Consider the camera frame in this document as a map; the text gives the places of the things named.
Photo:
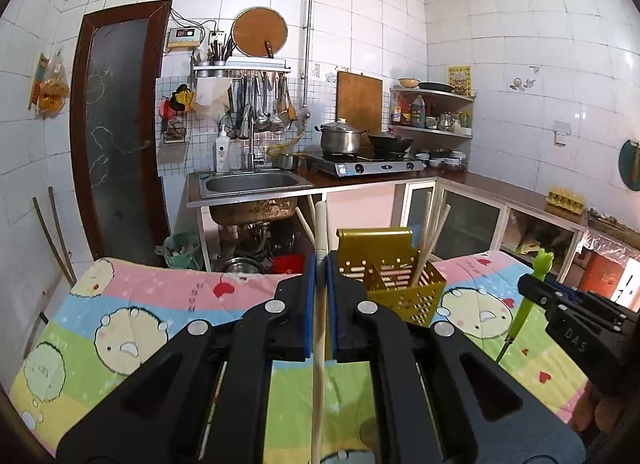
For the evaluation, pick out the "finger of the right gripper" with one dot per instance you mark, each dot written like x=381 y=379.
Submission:
x=562 y=286
x=540 y=293

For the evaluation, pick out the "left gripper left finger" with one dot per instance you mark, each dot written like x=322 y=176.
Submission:
x=203 y=397

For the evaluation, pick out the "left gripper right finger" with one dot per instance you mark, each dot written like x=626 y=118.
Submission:
x=438 y=398

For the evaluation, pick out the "green frog handle utensil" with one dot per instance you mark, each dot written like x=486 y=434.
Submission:
x=541 y=266

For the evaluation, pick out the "long wooden chopstick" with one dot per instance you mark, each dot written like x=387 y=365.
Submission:
x=319 y=352

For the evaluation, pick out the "kitchen counter cabinets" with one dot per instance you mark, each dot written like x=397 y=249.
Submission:
x=485 y=214

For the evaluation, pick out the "steel kitchen sink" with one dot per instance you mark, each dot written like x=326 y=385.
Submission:
x=241 y=198

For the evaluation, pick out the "person right hand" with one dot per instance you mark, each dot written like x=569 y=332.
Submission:
x=594 y=407

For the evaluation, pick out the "yellow egg tray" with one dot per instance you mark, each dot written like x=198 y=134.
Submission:
x=566 y=199

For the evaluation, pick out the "colourful cartoon quilt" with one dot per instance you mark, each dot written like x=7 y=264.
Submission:
x=119 y=314

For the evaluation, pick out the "yellow perforated utensil holder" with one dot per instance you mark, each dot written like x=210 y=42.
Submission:
x=385 y=262

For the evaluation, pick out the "metal corner shelf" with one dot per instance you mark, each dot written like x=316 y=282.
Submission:
x=433 y=119

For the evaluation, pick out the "black wok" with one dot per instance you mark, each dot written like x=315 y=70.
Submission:
x=386 y=144

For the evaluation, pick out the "gas stove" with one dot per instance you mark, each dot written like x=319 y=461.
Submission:
x=348 y=166

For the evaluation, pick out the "white soap bottle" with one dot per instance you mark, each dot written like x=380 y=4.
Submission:
x=222 y=163

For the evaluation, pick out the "steel cooking pot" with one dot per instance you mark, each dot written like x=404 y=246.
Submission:
x=339 y=138

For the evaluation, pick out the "rectangular wooden cutting board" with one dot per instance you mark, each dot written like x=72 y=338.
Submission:
x=359 y=101

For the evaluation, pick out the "hanging orange plastic bag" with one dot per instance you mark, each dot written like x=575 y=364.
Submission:
x=50 y=88

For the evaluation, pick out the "dark wooden glass door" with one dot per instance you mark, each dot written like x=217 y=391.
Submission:
x=120 y=197

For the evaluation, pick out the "round wooden cutting board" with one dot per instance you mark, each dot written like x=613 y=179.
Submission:
x=259 y=32

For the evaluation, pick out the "wall power socket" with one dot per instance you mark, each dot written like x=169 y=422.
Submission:
x=561 y=131

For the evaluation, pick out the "yellow wall poster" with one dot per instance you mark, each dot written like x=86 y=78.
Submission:
x=460 y=79

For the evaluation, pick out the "wall utensil rack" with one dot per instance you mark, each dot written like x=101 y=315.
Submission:
x=234 y=94

